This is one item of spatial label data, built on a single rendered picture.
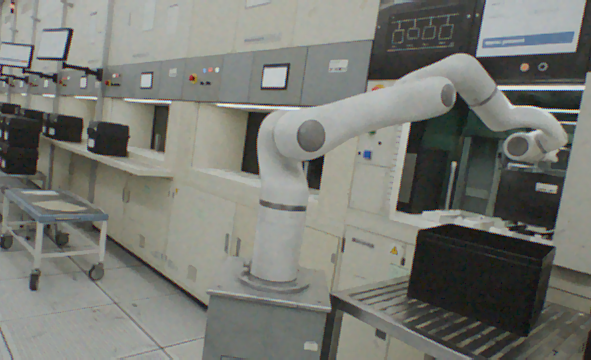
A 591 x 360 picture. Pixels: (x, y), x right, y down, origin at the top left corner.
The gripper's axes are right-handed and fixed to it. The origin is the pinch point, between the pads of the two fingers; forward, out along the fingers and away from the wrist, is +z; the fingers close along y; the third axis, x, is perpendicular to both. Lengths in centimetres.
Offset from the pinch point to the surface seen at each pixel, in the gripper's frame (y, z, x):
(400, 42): -48, -30, 35
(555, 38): 4.2, -30.7, 32.3
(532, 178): -0.1, -10.6, -9.1
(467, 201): -49, 60, -27
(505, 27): -10.5, -30.6, 36.9
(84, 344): -152, -100, -119
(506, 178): -8.3, -10.7, -10.4
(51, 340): -162, -111, -119
